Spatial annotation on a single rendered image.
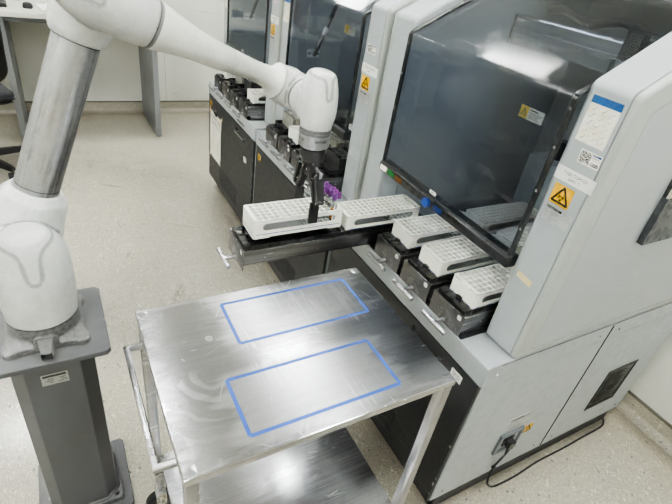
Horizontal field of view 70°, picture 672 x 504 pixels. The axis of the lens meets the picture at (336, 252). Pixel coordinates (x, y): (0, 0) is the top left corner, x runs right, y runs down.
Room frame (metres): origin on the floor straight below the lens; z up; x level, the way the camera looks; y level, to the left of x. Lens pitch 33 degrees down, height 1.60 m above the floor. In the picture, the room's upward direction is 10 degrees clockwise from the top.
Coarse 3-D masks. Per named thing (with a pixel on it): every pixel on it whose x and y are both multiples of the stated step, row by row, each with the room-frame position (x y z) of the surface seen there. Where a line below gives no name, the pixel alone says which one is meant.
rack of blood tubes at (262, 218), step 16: (256, 208) 1.25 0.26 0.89; (272, 208) 1.26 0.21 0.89; (288, 208) 1.29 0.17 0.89; (304, 208) 1.30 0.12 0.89; (320, 208) 1.32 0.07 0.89; (256, 224) 1.17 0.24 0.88; (272, 224) 1.27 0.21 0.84; (288, 224) 1.28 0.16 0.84; (304, 224) 1.29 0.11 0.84; (320, 224) 1.29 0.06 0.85; (336, 224) 1.32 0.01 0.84
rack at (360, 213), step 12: (348, 204) 1.43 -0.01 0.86; (360, 204) 1.46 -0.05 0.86; (372, 204) 1.46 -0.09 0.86; (384, 204) 1.48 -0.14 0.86; (396, 204) 1.50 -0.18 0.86; (408, 204) 1.52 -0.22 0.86; (348, 216) 1.35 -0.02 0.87; (360, 216) 1.37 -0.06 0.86; (372, 216) 1.40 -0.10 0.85; (384, 216) 1.49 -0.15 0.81; (396, 216) 1.48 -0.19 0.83; (408, 216) 1.53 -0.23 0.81; (348, 228) 1.35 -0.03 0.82
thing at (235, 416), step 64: (192, 320) 0.81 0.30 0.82; (256, 320) 0.85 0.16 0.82; (320, 320) 0.89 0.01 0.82; (384, 320) 0.93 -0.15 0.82; (192, 384) 0.63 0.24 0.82; (256, 384) 0.66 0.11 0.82; (320, 384) 0.69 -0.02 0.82; (384, 384) 0.72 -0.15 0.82; (448, 384) 0.76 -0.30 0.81; (192, 448) 0.50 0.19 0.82; (256, 448) 0.52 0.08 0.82; (320, 448) 0.91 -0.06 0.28
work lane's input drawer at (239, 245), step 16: (384, 224) 1.43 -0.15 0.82; (240, 240) 1.18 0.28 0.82; (256, 240) 1.21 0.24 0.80; (272, 240) 1.23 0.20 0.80; (288, 240) 1.22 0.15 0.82; (304, 240) 1.25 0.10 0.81; (320, 240) 1.27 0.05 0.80; (336, 240) 1.31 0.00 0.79; (352, 240) 1.34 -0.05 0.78; (368, 240) 1.38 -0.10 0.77; (224, 256) 1.17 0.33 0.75; (240, 256) 1.15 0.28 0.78; (256, 256) 1.16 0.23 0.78; (272, 256) 1.19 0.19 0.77; (288, 256) 1.22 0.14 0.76
